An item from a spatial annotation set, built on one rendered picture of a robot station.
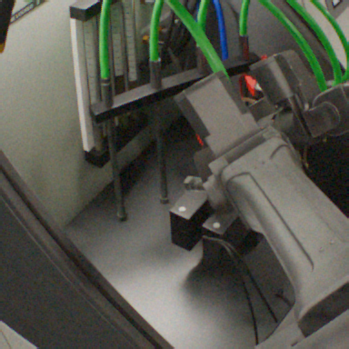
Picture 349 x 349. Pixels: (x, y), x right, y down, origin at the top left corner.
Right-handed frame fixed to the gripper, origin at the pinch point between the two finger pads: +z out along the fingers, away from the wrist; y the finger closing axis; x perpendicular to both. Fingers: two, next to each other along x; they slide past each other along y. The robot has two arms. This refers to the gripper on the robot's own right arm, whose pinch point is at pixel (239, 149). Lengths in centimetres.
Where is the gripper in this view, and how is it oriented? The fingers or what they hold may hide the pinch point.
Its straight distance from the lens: 107.2
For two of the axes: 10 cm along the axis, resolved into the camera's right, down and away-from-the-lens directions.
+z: -4.1, 1.6, 9.0
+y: -4.9, -8.7, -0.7
